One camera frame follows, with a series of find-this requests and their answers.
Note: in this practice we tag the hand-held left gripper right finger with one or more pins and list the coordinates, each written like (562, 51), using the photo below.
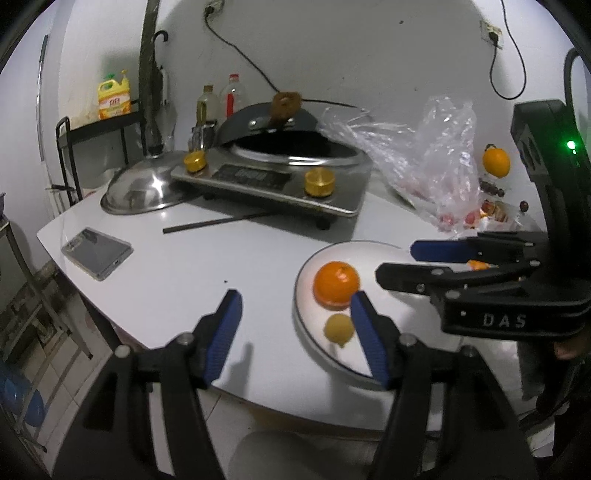
(369, 341)

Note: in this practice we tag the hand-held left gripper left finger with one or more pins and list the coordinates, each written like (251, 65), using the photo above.
(226, 337)

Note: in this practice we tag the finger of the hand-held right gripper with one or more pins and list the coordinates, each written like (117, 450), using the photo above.
(438, 250)
(415, 276)

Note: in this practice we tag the small yellow fruit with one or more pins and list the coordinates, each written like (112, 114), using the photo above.
(338, 328)

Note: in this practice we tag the orange mandarin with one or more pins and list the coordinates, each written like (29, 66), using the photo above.
(478, 265)
(336, 284)

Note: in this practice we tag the white plate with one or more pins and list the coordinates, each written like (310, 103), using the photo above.
(341, 254)

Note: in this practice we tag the fruit peel pile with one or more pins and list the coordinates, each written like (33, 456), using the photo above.
(493, 211)

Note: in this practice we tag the clear plastic bag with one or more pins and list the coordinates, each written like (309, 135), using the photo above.
(415, 152)

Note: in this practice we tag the orange with leaf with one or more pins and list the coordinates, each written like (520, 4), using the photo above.
(496, 162)

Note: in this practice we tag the dark chopstick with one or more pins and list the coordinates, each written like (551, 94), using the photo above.
(217, 222)

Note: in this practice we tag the smartphone in clear case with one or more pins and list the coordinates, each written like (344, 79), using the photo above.
(97, 253)

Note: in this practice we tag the steel induction cooker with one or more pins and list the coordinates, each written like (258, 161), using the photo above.
(258, 184)

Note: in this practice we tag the large steel lid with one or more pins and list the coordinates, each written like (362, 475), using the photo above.
(138, 184)

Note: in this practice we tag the small glass jar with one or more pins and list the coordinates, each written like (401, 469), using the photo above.
(199, 137)

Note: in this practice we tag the blue plastic object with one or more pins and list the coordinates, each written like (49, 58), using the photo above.
(18, 399)

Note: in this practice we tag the oil bottle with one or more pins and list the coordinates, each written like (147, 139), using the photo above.
(206, 106)

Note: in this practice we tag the clear bottle red cap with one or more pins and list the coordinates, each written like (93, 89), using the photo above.
(233, 94)

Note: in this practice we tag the black metal rack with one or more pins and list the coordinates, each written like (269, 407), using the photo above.
(108, 122)

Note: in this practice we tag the yellow detergent bottle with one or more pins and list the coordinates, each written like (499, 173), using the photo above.
(113, 99)

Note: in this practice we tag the dark folded umbrella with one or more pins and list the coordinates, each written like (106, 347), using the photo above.
(150, 78)

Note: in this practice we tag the metal frame shelf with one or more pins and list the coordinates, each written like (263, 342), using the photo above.
(27, 286)

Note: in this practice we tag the wall power outlet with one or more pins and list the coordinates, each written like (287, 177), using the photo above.
(491, 33)
(214, 7)

